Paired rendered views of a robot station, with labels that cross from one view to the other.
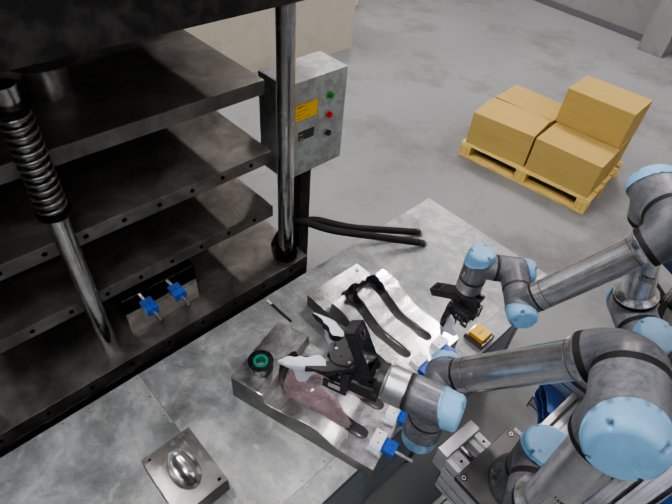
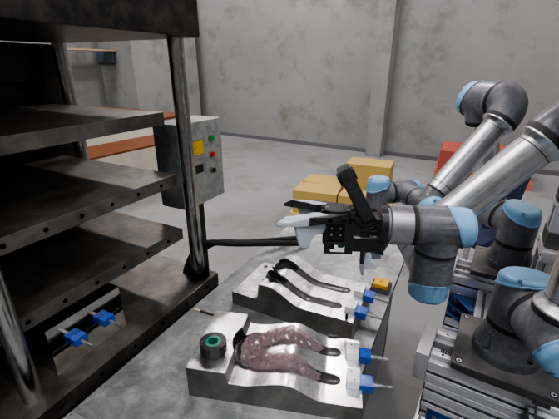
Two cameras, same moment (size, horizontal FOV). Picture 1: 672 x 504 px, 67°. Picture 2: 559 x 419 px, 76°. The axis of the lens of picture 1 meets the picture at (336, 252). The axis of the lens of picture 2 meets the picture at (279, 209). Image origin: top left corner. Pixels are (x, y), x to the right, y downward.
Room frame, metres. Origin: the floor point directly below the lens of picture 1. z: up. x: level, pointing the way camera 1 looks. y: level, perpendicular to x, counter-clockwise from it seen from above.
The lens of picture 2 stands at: (0.01, 0.24, 1.71)
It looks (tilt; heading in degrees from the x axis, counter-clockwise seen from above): 22 degrees down; 344
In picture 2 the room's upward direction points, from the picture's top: straight up
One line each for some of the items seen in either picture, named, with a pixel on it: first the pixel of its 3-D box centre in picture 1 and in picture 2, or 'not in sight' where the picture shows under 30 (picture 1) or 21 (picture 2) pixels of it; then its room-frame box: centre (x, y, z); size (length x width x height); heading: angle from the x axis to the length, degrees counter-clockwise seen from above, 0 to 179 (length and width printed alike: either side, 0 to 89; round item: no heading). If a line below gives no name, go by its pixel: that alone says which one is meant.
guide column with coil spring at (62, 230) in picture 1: (85, 288); (2, 311); (0.96, 0.74, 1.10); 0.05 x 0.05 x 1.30
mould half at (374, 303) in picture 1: (380, 316); (301, 289); (1.15, -0.18, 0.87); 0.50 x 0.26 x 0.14; 47
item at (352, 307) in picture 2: (428, 373); (363, 313); (0.92, -0.34, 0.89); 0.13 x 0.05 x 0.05; 47
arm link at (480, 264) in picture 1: (478, 264); (378, 193); (1.01, -0.40, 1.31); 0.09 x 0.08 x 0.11; 88
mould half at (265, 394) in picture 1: (321, 393); (279, 359); (0.83, 0.00, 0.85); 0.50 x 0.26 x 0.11; 64
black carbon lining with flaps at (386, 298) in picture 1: (383, 312); (304, 281); (1.13, -0.18, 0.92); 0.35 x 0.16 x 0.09; 47
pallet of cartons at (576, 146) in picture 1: (551, 129); (343, 191); (3.60, -1.58, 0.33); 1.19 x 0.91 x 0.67; 42
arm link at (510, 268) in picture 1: (514, 274); (406, 193); (0.99, -0.50, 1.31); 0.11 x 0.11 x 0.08; 88
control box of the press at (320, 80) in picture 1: (299, 219); (200, 255); (1.79, 0.18, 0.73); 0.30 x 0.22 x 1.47; 137
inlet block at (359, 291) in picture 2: (449, 354); (371, 297); (1.00, -0.41, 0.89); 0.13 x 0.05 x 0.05; 47
